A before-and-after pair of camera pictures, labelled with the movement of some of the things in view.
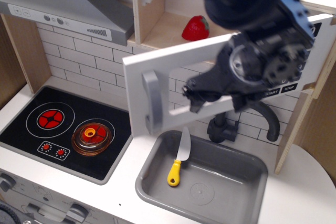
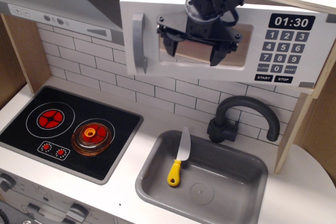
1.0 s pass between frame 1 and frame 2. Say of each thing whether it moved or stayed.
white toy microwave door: moved
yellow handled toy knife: stayed
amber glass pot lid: stayed
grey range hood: stayed
